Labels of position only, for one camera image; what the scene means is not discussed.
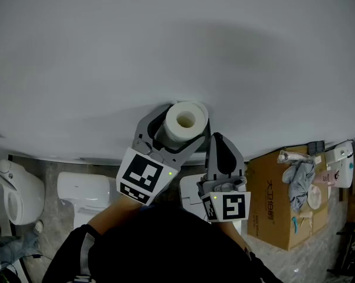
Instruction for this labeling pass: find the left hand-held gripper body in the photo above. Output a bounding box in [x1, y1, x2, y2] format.
[116, 140, 182, 207]

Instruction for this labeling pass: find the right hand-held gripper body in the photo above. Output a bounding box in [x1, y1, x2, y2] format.
[197, 176, 252, 223]

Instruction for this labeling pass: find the white toilet paper roll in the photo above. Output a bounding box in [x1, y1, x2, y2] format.
[155, 100, 209, 144]

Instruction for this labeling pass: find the person's left forearm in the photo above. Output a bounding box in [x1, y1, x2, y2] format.
[87, 193, 145, 237]

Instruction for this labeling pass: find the person's right forearm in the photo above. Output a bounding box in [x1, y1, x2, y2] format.
[221, 221, 252, 258]

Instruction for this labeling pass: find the white flat-lid toilet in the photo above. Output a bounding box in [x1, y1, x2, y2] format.
[178, 172, 245, 236]

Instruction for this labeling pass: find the white rounded toilet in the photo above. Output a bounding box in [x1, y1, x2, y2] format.
[57, 170, 123, 230]

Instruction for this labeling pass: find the white egg-shaped toilet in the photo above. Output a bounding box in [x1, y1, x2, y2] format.
[0, 158, 46, 226]

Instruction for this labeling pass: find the large cardboard box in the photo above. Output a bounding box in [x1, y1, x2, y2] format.
[245, 145, 330, 252]

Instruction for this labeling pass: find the white tube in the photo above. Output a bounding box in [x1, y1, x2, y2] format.
[278, 150, 310, 163]

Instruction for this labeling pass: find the grey crumpled cloth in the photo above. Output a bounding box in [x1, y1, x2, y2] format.
[281, 157, 317, 213]

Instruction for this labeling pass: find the person's black top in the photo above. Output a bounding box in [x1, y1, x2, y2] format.
[41, 203, 282, 283]

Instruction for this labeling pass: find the black flat holder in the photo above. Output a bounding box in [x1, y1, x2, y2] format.
[308, 140, 327, 156]

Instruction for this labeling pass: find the beige hand fan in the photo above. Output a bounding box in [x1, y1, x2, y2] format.
[299, 184, 323, 219]

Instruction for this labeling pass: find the pink bottle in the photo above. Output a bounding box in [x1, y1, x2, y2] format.
[311, 169, 341, 187]

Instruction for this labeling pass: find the white appliance with blue label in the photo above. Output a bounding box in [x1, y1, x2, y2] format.
[324, 140, 355, 189]

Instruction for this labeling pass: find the dark metal rack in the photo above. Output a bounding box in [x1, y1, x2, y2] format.
[327, 187, 355, 283]

